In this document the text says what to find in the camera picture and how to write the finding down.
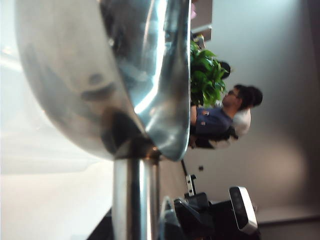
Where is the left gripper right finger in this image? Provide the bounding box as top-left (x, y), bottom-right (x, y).
top-left (159, 196), bottom-right (185, 240)

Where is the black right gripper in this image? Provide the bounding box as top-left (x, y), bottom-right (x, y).
top-left (174, 192), bottom-right (261, 240)

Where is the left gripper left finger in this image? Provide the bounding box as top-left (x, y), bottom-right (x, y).
top-left (86, 207), bottom-right (113, 240)

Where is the metal ice scoop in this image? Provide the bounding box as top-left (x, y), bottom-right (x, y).
top-left (14, 0), bottom-right (192, 240)

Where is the person in blue shirt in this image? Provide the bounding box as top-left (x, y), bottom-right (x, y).
top-left (191, 84), bottom-right (258, 151)

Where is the green leafy potted plant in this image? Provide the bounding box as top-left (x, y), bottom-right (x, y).
top-left (189, 39), bottom-right (229, 108)

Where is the person with black hair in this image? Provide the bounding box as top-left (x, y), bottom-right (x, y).
top-left (219, 61), bottom-right (231, 80)

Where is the brown partition with white edge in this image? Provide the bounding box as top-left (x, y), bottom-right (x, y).
top-left (191, 0), bottom-right (213, 35)

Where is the black bracket rod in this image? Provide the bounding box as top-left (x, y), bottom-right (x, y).
top-left (180, 159), bottom-right (198, 198)

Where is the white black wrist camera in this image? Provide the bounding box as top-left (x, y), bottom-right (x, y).
top-left (228, 186), bottom-right (259, 235)

